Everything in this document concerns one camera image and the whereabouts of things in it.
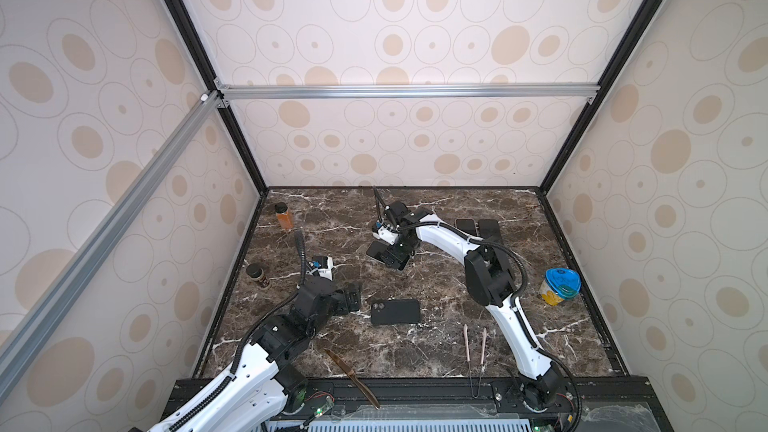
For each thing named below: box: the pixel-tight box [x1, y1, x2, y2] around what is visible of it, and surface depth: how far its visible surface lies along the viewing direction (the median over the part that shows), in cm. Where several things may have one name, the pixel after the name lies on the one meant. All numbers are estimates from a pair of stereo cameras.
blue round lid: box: [545, 268, 582, 299], surface depth 85 cm
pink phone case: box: [454, 218, 477, 236], surface depth 112 cm
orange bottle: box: [275, 202, 295, 230], surface depth 105 cm
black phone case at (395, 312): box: [371, 299, 420, 325], surface depth 91 cm
